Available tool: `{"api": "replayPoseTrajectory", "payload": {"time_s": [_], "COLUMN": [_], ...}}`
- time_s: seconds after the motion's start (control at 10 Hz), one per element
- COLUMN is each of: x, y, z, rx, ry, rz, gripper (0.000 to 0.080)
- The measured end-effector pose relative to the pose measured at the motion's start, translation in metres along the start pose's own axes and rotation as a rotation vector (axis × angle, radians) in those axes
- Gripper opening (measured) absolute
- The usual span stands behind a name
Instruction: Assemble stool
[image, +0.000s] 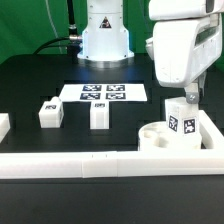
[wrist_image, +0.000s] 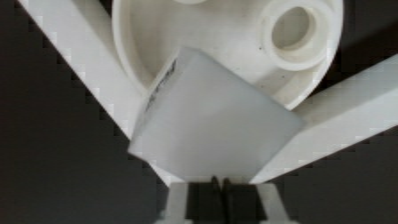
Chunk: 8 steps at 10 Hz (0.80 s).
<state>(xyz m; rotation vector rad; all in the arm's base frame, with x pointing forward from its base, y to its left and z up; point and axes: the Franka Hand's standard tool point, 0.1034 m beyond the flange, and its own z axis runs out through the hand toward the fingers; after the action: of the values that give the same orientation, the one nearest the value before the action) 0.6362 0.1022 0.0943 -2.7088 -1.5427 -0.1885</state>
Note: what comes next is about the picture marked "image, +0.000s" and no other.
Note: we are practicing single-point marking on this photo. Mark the black upright cable connector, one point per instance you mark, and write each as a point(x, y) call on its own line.
point(71, 18)

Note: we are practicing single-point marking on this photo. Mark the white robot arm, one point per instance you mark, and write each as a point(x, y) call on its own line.
point(105, 40)

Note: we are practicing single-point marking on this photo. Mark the white round stool seat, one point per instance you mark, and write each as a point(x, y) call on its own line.
point(157, 136)

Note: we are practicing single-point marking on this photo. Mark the white marker sheet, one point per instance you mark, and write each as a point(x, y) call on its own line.
point(110, 92)

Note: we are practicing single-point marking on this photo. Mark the white U-shaped fence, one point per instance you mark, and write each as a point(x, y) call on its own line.
point(157, 162)

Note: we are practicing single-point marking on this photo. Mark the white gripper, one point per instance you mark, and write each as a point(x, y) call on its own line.
point(187, 39)

